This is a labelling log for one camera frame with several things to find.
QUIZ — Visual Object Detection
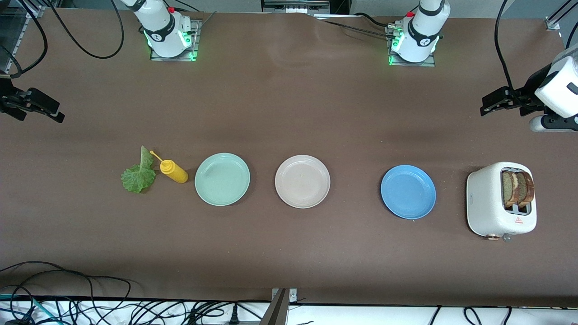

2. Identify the brown bread slice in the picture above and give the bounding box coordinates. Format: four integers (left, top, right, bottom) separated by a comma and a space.
518, 170, 535, 208
502, 170, 520, 209

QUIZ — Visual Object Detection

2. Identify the green lettuce leaf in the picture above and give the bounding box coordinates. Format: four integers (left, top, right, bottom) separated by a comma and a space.
121, 145, 157, 194

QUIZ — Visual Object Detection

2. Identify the blue plate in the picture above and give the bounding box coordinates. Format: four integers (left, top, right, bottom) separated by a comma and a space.
381, 165, 437, 220

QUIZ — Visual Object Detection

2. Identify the mint green plate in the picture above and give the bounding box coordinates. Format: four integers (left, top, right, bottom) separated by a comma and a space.
195, 153, 251, 207

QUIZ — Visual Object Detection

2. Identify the beige plate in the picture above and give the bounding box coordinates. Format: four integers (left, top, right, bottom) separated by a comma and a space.
275, 155, 331, 209

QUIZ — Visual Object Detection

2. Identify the white toaster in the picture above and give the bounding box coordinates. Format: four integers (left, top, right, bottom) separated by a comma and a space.
466, 162, 538, 242

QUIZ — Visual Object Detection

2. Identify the yellow mustard squeeze bottle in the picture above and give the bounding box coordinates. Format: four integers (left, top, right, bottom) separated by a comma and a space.
150, 150, 189, 184

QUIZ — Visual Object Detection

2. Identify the dark equipment box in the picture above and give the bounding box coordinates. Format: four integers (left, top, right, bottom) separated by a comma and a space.
262, 0, 331, 14

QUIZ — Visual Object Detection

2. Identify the aluminium frame rack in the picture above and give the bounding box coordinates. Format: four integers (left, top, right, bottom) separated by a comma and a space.
0, 0, 46, 76

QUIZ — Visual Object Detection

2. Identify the long black cable loop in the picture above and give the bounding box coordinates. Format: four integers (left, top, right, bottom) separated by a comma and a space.
0, 261, 132, 301

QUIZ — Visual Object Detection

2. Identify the teal cable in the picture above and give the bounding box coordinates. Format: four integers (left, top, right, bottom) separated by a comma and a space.
0, 293, 49, 323

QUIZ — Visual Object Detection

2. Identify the black cable tangle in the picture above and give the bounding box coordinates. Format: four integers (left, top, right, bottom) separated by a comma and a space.
0, 271, 271, 325

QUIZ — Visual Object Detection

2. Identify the aluminium profile bracket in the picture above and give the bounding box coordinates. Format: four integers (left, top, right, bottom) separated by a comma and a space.
260, 288, 298, 325

